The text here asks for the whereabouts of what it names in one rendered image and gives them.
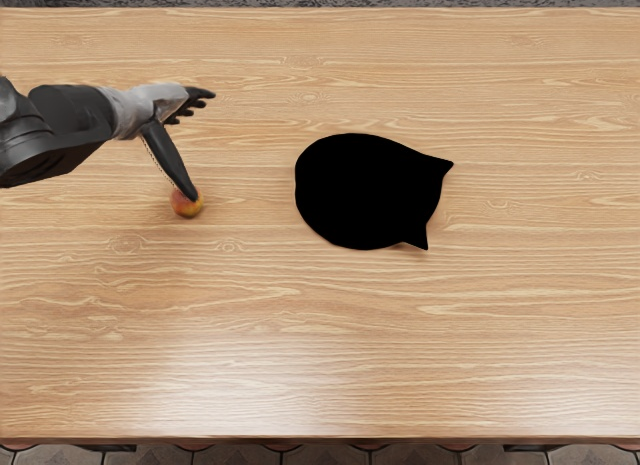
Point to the black cat-shaped plate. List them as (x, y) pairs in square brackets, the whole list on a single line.
[(365, 190)]

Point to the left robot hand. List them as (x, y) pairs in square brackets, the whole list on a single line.
[(145, 105)]

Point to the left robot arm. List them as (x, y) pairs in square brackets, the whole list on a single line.
[(55, 127)]

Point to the small orange-red peach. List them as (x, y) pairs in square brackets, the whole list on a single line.
[(186, 207)]

